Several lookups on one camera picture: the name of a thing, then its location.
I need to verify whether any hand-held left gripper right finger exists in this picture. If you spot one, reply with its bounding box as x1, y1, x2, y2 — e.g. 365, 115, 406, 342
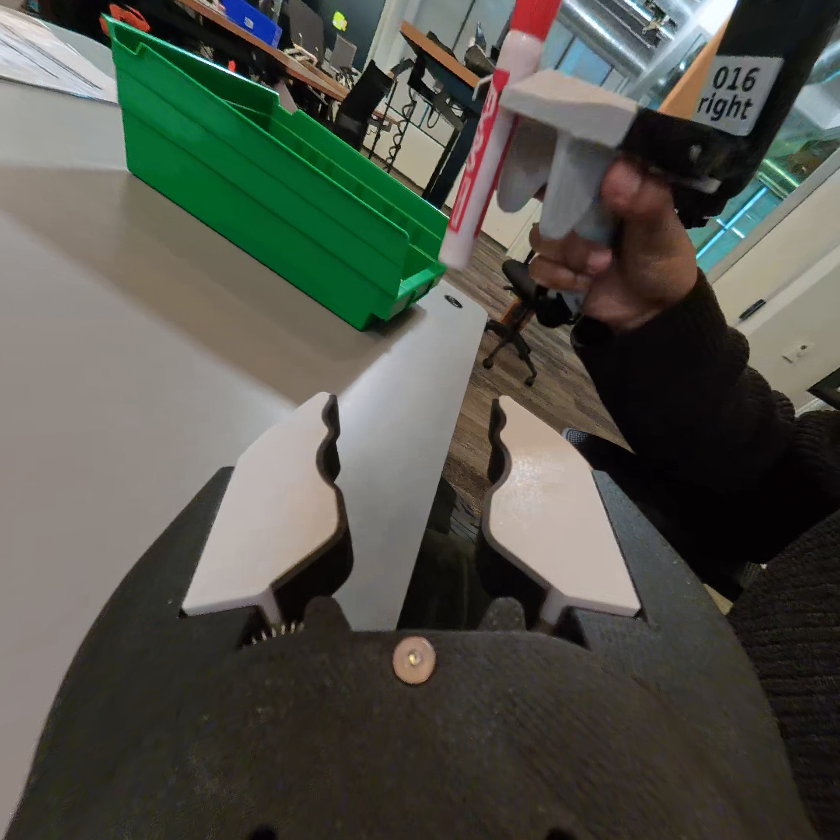
476, 395, 643, 630

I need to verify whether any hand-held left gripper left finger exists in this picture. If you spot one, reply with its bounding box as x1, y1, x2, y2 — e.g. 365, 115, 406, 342
180, 392, 355, 624

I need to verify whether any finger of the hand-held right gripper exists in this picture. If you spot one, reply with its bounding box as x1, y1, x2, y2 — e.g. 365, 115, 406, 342
497, 67, 639, 150

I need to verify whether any red dry-erase marker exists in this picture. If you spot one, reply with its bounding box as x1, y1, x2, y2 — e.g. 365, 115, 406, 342
438, 0, 564, 271

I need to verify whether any green storage bin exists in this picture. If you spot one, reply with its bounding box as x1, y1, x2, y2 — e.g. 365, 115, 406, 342
105, 14, 452, 331

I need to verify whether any person's right forearm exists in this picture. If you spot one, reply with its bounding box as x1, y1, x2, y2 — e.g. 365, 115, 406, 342
570, 269, 840, 565

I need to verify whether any grey desk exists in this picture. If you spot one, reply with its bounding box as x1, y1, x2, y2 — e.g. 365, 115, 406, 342
0, 20, 490, 828

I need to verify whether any person's right hand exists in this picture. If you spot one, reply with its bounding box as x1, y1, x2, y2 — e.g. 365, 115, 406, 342
528, 159, 700, 332

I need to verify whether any background work table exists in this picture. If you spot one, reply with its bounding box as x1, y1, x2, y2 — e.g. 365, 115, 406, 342
399, 20, 490, 211
174, 0, 350, 102

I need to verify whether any black office chair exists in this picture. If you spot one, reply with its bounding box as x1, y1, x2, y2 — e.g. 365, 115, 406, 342
482, 258, 581, 389
333, 59, 396, 153

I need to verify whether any blue storage bin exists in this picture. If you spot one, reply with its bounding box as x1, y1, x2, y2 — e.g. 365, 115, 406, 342
222, 0, 284, 47

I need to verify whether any white paper card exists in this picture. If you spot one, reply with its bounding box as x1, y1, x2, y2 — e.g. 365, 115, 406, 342
0, 7, 120, 105

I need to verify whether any silver ceiling duct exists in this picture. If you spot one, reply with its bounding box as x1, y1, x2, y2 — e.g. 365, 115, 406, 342
558, 0, 667, 76

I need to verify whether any wooden post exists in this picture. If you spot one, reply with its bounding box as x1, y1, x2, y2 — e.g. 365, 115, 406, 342
658, 20, 731, 120

